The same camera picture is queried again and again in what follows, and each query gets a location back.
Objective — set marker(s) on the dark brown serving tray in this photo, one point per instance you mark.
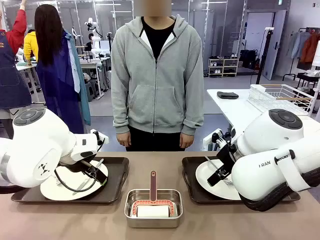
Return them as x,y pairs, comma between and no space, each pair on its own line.
190,180
115,175

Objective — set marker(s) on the white shoe rack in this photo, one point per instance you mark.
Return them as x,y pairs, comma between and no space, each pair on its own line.
222,67

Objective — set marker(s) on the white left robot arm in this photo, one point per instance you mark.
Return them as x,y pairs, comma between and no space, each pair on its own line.
37,140

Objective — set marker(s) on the steel rectangular tin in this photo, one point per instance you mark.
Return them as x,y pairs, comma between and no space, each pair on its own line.
152,222

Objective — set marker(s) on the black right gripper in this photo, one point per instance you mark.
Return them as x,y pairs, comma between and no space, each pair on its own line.
226,157

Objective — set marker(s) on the white side table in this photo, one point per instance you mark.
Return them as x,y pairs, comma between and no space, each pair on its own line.
232,107

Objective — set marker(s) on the person's right forearm gray sleeve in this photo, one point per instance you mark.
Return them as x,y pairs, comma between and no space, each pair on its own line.
120,112

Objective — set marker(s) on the person's left forearm gray sleeve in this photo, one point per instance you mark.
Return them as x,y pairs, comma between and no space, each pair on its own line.
193,112

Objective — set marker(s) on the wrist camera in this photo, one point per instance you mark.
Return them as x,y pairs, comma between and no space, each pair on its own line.
215,138
98,140

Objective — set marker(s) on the silver table knife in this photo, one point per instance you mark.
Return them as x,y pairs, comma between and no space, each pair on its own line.
80,187

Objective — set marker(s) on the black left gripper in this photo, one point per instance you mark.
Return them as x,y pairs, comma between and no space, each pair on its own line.
75,167

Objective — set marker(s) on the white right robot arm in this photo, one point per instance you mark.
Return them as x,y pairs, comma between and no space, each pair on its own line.
262,172

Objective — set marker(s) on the white round plate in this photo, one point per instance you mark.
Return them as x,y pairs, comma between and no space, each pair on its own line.
50,192
215,193

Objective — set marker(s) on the person's right hand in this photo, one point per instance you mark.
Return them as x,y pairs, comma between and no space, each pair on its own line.
123,140

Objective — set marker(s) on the white open door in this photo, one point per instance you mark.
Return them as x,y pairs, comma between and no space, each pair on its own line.
275,57

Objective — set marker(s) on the black bag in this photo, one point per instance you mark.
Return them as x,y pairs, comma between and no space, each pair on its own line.
247,58

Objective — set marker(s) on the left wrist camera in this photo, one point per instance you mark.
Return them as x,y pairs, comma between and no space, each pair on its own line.
98,140

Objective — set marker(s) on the clothes rack with garments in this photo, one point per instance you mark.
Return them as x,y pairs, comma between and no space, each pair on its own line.
310,47

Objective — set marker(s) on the gray plastic stool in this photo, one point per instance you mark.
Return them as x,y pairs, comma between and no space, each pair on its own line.
91,90

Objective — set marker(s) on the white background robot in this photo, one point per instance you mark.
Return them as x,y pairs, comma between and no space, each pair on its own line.
95,47

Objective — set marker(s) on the white background desk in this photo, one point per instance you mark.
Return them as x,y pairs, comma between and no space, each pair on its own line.
87,65

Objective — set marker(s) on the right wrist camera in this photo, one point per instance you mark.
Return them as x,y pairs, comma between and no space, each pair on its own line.
215,138

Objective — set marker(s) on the silver fork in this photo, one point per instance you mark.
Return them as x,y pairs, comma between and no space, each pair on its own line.
211,162
58,183

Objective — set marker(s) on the person in yellow top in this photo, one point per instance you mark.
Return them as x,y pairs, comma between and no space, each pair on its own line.
30,45

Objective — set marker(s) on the dark gray cloth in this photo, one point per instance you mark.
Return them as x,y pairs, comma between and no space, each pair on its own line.
227,95

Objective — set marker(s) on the pink lint roller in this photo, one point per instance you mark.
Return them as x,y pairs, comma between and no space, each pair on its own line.
153,185

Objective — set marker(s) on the person's left hand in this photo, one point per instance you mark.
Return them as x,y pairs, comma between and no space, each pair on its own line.
187,141

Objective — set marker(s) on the person in gray hoodie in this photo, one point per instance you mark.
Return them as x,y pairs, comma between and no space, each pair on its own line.
155,100

